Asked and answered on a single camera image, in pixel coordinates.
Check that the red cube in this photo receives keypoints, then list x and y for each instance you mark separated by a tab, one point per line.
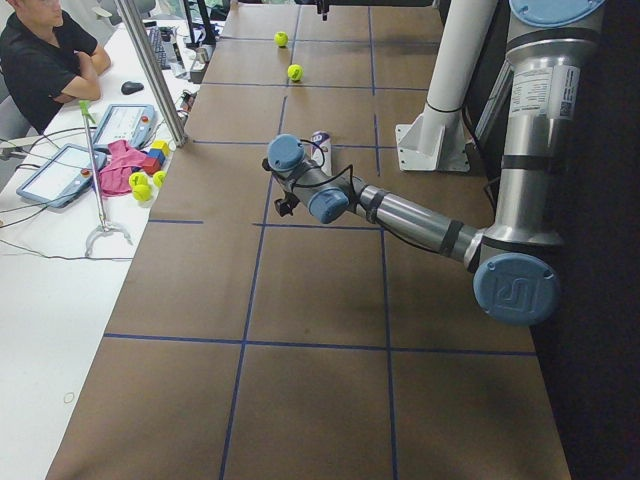
151	165

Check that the reacher grabber tool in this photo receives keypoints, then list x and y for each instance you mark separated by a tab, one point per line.
105	227

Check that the near teach pendant tablet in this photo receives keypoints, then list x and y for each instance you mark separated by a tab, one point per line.
60	180

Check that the black computer mouse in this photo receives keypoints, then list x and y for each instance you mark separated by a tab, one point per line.
131	87

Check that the pink cloth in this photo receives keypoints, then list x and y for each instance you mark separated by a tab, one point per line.
114	177

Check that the blue cube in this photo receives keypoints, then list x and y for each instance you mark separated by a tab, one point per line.
158	155

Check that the teach pendant tablet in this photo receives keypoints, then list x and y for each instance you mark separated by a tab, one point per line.
60	180
130	122

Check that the black keyboard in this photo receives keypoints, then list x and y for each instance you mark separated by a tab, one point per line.
156	42

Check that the seated person in black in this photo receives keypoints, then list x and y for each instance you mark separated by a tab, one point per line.
48	60

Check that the spare tennis ball on desk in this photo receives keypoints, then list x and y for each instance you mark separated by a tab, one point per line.
159	178
142	192
137	178

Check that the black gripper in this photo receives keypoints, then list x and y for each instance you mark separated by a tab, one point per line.
324	10
285	206

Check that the tennis ball with black lettering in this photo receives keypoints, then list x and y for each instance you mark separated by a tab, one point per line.
281	39

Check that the yellow cube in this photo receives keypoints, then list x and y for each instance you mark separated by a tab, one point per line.
160	146

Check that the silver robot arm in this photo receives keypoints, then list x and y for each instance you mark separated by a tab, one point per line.
547	44

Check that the white mounting post with base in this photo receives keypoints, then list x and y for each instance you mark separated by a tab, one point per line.
436	141

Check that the far teach pendant tablet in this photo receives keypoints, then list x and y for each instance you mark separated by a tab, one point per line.
130	122

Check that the aluminium frame post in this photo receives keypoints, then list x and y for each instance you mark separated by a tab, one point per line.
134	26

